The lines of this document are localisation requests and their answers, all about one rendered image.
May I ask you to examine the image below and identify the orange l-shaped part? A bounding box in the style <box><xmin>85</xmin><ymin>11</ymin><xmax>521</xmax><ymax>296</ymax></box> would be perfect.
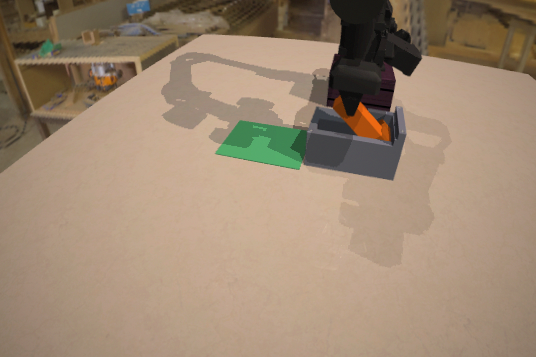
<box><xmin>333</xmin><ymin>96</ymin><xmax>391</xmax><ymax>141</ymax></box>

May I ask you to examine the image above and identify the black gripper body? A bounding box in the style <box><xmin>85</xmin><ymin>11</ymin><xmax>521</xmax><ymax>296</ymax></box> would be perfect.
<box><xmin>329</xmin><ymin>13</ymin><xmax>386</xmax><ymax>95</ymax></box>

